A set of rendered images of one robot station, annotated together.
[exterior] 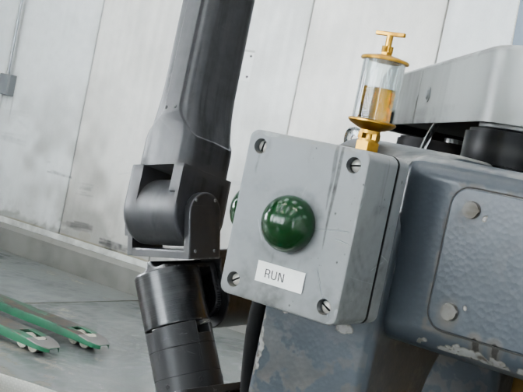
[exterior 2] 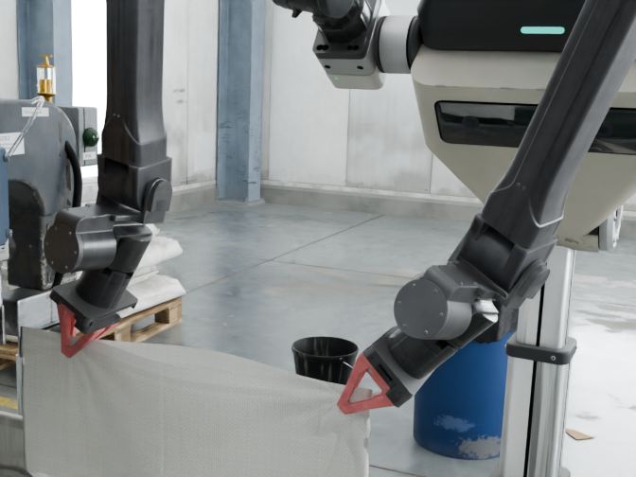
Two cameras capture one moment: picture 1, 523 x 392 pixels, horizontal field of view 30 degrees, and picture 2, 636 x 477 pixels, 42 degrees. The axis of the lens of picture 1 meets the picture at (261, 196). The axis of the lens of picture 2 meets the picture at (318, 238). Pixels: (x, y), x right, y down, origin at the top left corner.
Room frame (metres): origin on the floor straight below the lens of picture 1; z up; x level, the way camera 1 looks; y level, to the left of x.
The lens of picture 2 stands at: (1.84, 0.08, 1.37)
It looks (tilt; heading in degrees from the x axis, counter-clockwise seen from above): 10 degrees down; 168
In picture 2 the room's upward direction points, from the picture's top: 2 degrees clockwise
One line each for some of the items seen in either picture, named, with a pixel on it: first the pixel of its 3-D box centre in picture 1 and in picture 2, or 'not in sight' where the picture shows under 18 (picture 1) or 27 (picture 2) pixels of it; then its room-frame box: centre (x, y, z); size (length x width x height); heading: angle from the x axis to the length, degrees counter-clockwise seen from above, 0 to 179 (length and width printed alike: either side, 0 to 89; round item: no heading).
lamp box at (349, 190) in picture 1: (314, 225); (68, 135); (0.52, -0.03, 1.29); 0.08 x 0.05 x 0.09; 55
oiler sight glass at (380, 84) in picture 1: (378, 91); (46, 80); (0.58, -0.06, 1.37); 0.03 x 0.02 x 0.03; 55
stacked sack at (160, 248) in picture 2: not in sight; (122, 253); (-2.72, -0.04, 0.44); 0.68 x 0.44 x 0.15; 145
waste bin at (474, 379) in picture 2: not in sight; (468, 362); (-1.09, 1.34, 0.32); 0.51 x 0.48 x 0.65; 145
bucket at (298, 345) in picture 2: not in sight; (324, 374); (-1.54, 0.86, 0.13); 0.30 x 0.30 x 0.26
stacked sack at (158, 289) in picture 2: not in sight; (125, 294); (-2.72, -0.02, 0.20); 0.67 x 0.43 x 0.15; 145
